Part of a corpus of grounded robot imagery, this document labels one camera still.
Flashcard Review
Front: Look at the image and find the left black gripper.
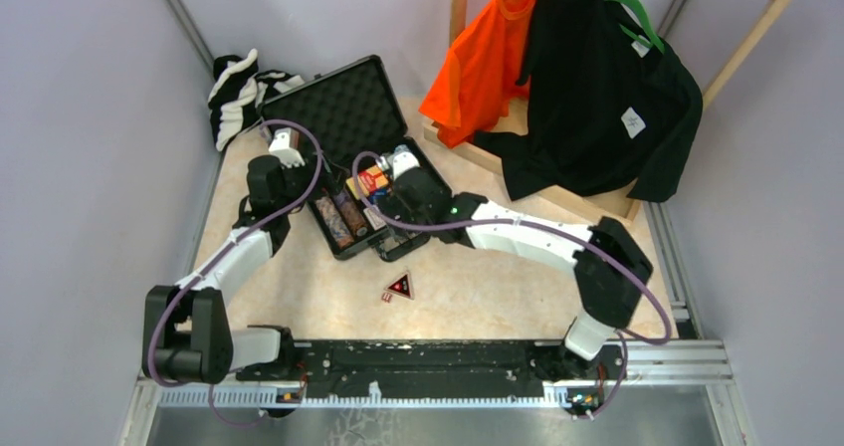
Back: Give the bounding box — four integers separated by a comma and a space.
278, 149, 350, 214

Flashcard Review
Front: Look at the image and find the blue small blind button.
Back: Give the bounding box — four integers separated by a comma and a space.
368, 188, 389, 203

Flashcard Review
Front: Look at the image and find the orange boxed card deck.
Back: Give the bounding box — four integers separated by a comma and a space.
345, 165, 390, 199

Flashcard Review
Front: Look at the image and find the black red triangle token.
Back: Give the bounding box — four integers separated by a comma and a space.
384, 272, 415, 300

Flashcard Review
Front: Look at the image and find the black poker set case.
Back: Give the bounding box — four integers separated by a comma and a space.
259, 55, 446, 262

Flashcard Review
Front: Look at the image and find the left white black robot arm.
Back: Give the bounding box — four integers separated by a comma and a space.
141, 119, 325, 387

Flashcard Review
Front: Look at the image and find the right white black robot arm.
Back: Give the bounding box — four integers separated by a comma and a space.
376, 145, 653, 378

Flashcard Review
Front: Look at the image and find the red playing card deck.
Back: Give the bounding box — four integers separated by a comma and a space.
363, 207, 387, 231

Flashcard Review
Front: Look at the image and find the purple black chip stack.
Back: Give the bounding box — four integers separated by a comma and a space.
332, 190, 369, 238

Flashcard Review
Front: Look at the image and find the blue orange chip stack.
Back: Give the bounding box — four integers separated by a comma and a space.
315, 195, 354, 249

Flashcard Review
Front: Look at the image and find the black white striped cloth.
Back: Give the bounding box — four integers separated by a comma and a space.
207, 48, 306, 152

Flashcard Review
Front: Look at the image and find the orange t-shirt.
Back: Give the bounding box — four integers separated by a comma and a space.
419, 0, 536, 148

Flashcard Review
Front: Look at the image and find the black t-shirt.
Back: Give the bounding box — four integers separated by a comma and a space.
474, 0, 703, 202

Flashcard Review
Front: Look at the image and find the green clothes hanger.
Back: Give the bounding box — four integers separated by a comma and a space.
605, 0, 665, 53

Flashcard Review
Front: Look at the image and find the wooden clothes rack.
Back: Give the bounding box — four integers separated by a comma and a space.
421, 0, 808, 237

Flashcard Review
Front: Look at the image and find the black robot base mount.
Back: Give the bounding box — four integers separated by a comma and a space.
236, 333, 623, 400

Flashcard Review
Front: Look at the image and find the aluminium frame rail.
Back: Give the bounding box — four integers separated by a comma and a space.
120, 337, 756, 445

